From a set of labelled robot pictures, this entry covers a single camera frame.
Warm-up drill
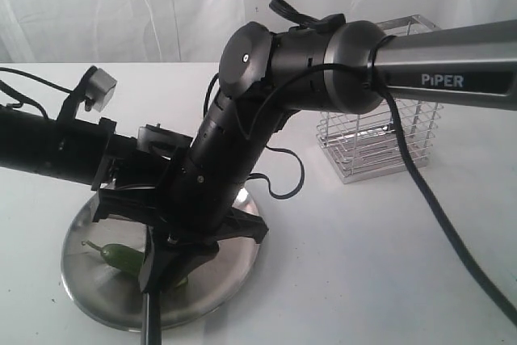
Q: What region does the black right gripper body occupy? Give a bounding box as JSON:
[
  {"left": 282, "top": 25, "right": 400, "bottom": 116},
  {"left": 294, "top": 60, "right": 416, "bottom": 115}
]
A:
[{"left": 91, "top": 114, "right": 270, "bottom": 249}]

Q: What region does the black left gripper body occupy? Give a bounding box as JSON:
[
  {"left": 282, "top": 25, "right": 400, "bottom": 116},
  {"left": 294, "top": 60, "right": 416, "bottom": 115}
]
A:
[{"left": 90, "top": 118, "right": 167, "bottom": 191}]

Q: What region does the black handled knife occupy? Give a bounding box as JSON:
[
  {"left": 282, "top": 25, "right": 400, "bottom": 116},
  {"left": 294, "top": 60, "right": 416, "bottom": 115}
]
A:
[{"left": 141, "top": 284, "right": 162, "bottom": 345}]

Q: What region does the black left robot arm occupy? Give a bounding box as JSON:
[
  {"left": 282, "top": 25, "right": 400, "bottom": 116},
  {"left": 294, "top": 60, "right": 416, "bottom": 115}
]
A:
[{"left": 1, "top": 107, "right": 166, "bottom": 191}]

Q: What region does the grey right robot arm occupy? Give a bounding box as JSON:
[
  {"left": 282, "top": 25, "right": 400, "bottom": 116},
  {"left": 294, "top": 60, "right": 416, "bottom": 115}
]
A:
[{"left": 93, "top": 15, "right": 516, "bottom": 292}]

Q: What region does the green object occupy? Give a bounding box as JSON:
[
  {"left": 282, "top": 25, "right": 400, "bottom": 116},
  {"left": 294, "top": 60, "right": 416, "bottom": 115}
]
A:
[{"left": 174, "top": 277, "right": 188, "bottom": 288}]

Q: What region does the round stainless steel plate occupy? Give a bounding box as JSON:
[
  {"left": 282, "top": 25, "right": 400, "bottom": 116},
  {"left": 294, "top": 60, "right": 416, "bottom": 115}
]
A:
[{"left": 61, "top": 200, "right": 260, "bottom": 332}]

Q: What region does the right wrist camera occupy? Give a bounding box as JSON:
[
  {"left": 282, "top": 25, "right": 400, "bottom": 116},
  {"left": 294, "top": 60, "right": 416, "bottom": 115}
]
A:
[{"left": 137, "top": 124, "right": 193, "bottom": 159}]

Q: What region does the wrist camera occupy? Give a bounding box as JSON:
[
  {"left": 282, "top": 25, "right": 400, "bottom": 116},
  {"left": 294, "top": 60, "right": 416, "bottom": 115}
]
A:
[
  {"left": 56, "top": 65, "right": 118, "bottom": 124},
  {"left": 137, "top": 124, "right": 193, "bottom": 159}
]

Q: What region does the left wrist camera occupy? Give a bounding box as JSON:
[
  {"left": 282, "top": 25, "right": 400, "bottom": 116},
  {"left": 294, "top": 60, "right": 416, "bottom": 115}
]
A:
[{"left": 56, "top": 65, "right": 118, "bottom": 124}]

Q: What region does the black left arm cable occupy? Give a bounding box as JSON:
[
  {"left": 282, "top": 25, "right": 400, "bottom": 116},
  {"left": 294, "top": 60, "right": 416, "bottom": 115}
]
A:
[{"left": 0, "top": 65, "right": 78, "bottom": 120}]

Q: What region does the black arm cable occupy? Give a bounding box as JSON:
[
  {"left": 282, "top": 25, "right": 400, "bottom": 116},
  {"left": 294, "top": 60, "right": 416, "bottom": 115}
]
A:
[
  {"left": 201, "top": 0, "right": 517, "bottom": 326},
  {"left": 0, "top": 65, "right": 78, "bottom": 120}
]

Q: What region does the wire mesh utensil holder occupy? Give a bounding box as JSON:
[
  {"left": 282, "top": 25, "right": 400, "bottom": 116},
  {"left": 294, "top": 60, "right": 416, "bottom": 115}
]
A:
[{"left": 314, "top": 15, "right": 445, "bottom": 185}]

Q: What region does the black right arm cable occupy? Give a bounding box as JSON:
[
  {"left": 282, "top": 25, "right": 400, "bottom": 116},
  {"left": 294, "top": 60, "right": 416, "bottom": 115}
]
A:
[{"left": 201, "top": 0, "right": 517, "bottom": 326}]

